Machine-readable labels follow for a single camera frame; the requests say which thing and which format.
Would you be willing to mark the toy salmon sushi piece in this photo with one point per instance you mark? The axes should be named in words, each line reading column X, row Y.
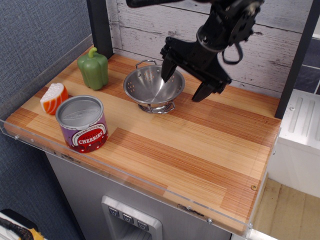
column 53, row 97

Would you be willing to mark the grey toy fridge cabinet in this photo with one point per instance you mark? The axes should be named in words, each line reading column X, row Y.
column 85, row 189

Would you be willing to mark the black right frame post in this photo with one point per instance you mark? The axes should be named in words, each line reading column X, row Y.
column 302, row 48

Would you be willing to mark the white toy sink unit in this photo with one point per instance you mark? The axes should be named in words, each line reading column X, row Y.
column 295, row 161

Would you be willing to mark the silver metal colander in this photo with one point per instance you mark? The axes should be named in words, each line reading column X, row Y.
column 147, row 88

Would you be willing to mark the black left frame post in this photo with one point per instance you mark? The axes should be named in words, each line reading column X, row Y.
column 100, row 27

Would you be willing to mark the toy cherries can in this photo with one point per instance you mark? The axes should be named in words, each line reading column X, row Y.
column 82, row 122

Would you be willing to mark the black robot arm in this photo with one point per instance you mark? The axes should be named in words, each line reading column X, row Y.
column 229, row 23

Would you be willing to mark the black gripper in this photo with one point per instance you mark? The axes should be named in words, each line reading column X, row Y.
column 199, row 58

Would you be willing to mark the black frame post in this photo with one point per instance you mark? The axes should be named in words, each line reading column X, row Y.
column 302, row 48
column 100, row 27

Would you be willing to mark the silver water dispenser panel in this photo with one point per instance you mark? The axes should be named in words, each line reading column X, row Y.
column 128, row 220

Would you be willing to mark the black yellow object corner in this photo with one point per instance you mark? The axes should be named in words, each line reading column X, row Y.
column 14, row 226

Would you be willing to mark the green toy bell pepper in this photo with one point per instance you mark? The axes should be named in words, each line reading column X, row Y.
column 94, row 69

